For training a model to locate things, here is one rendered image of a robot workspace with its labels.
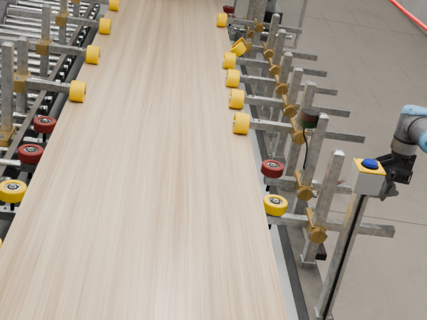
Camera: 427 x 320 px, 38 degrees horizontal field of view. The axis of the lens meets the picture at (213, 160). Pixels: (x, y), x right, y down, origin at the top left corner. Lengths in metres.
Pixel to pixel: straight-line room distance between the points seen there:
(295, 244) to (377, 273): 1.33
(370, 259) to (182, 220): 1.90
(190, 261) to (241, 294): 0.17
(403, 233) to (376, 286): 0.62
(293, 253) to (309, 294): 0.21
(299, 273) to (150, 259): 0.60
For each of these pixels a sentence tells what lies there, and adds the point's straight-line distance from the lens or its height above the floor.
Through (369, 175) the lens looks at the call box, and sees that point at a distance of 1.62.
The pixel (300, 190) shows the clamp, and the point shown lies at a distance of 2.20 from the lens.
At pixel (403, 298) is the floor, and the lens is 3.37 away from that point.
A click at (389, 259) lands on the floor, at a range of 3.63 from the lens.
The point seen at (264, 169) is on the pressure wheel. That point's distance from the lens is 2.21.
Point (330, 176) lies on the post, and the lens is 1.93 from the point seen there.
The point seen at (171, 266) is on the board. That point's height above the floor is 0.90.
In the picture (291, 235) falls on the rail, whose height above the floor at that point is 0.70.
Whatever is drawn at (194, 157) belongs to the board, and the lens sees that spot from 2.18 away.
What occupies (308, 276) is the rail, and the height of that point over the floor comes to 0.70.
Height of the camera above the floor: 1.90
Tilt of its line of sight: 27 degrees down
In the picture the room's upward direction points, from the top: 10 degrees clockwise
